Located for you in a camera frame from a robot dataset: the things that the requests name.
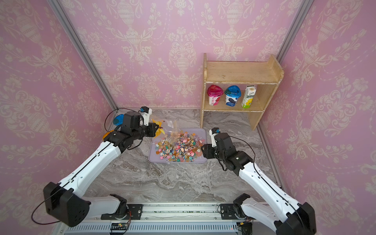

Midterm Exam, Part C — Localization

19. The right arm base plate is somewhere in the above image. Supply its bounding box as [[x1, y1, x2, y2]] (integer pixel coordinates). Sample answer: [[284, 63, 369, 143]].
[[217, 203, 254, 221]]

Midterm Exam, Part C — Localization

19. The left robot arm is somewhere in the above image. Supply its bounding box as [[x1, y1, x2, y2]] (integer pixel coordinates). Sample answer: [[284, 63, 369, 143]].
[[42, 106, 160, 227]]

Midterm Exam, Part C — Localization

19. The green white carton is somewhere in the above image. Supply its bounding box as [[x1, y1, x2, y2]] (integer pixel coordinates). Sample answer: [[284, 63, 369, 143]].
[[241, 86, 257, 109]]

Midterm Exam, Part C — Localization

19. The pile of colourful candies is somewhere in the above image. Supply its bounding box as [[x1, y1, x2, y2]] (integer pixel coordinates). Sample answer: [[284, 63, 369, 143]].
[[154, 131, 206, 163]]

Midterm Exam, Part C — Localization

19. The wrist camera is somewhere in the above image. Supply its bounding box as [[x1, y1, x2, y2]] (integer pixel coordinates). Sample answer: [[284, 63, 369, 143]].
[[139, 106, 152, 126], [209, 127, 220, 147]]

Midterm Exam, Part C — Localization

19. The aluminium rail frame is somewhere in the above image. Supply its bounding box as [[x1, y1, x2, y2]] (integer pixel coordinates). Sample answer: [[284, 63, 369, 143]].
[[52, 202, 277, 235]]

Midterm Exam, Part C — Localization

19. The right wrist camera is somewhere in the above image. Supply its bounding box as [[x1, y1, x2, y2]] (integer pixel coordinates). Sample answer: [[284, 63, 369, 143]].
[[209, 127, 220, 147]]

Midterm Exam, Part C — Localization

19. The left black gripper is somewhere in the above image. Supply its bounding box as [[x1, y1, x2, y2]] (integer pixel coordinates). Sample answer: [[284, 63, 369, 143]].
[[132, 122, 161, 141]]

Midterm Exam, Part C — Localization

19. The orange lid cup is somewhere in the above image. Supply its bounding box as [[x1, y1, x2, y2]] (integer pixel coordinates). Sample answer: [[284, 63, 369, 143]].
[[103, 131, 113, 140]]

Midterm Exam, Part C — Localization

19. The pink lid cup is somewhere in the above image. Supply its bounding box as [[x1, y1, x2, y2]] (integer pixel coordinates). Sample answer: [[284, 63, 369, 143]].
[[207, 85, 223, 106]]

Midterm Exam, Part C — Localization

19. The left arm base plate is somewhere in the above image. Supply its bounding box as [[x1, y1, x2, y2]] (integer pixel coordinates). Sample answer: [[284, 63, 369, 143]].
[[100, 204, 143, 221]]

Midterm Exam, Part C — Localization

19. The candy ziploc bag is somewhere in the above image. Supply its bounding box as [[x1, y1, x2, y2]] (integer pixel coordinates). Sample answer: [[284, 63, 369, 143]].
[[152, 118, 180, 139]]

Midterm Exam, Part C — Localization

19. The wooden shelf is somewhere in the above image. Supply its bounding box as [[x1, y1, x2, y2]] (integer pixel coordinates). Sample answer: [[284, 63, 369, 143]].
[[199, 53, 285, 131]]

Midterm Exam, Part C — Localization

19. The lilac plastic tray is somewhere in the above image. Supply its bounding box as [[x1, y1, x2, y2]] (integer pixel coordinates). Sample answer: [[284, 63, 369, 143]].
[[148, 128, 207, 163]]

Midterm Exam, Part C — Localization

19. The blue lid cup on table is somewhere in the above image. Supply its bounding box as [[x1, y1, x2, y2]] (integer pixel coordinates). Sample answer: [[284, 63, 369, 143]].
[[113, 114, 124, 126]]

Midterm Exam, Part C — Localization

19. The blue lid cup on shelf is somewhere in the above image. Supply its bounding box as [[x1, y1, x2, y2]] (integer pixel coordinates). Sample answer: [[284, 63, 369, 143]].
[[225, 85, 241, 107]]

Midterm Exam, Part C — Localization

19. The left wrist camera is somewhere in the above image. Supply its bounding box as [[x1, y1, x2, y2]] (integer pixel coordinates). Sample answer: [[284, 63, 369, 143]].
[[139, 106, 152, 126]]

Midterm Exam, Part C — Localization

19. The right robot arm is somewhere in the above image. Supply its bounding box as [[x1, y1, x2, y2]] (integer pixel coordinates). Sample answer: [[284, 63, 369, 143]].
[[201, 128, 317, 235]]

